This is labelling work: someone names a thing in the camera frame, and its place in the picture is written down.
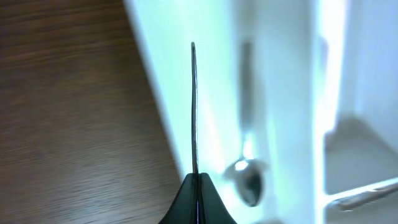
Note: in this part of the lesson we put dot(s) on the small steel teaspoon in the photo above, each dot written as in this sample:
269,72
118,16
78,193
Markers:
194,109
247,169

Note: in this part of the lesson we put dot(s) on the white plastic cutlery tray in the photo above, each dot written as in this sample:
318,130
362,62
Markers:
302,176

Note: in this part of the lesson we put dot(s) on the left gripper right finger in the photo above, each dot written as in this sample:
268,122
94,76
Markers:
211,209

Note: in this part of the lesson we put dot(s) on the pink plastic knife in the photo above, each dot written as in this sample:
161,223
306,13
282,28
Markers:
328,92

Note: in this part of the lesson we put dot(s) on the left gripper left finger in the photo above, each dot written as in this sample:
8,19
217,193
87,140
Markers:
183,209

